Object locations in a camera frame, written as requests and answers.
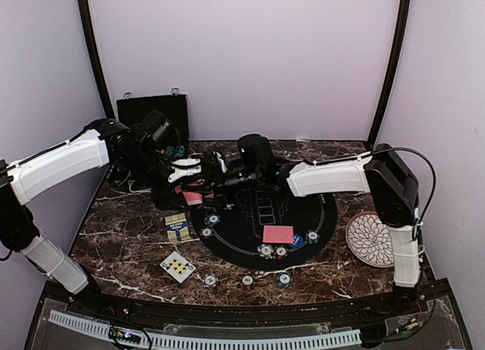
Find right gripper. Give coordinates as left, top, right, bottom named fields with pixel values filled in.
left=182, top=164, right=262, bottom=209

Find red-backed playing card deck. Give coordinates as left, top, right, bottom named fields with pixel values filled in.
left=175, top=186, right=203, bottom=206

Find red card deck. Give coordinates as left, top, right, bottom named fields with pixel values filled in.
left=164, top=213, right=190, bottom=243

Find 50 chips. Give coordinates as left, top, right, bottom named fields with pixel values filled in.
left=205, top=213, right=221, bottom=227
left=305, top=230, right=320, bottom=245

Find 100 chips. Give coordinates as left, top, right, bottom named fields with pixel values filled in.
left=199, top=227, right=213, bottom=239
left=274, top=245, right=289, bottom=260

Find face-up spade card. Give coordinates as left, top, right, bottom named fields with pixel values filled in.
left=160, top=252, right=196, bottom=283

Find card dealt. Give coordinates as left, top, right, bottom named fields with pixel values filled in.
left=263, top=225, right=294, bottom=244

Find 10 chips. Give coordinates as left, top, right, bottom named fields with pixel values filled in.
left=257, top=243, right=274, bottom=260

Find blue chip stack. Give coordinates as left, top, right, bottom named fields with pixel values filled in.
left=202, top=273, right=219, bottom=289

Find blue small blind button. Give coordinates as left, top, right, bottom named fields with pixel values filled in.
left=289, top=233, right=304, bottom=248

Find orange 100 chip stack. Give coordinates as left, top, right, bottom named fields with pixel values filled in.
left=241, top=275, right=255, bottom=286

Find green-blue 50 chip stack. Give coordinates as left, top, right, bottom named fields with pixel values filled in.
left=276, top=272, right=293, bottom=289

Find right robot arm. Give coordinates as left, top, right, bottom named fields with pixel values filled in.
left=191, top=135, right=427, bottom=315

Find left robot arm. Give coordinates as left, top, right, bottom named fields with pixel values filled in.
left=1, top=111, right=181, bottom=317

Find green chip row right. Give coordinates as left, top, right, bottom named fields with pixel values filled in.
left=174, top=145, right=186, bottom=158

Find green chip row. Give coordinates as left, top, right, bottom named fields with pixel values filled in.
left=164, top=146, right=175, bottom=156
left=174, top=145, right=186, bottom=158

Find green chip row left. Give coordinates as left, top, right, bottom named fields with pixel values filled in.
left=164, top=146, right=175, bottom=156

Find round black poker mat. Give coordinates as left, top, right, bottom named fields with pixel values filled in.
left=190, top=156, right=339, bottom=270

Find black poker chip case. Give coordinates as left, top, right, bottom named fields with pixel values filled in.
left=116, top=87, right=190, bottom=194

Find floral patterned plate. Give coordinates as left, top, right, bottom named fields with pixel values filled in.
left=346, top=211, right=394, bottom=268

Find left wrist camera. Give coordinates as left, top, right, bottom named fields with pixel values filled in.
left=168, top=158, right=202, bottom=183

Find white cable duct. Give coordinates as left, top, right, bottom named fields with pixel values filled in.
left=47, top=310, right=361, bottom=349

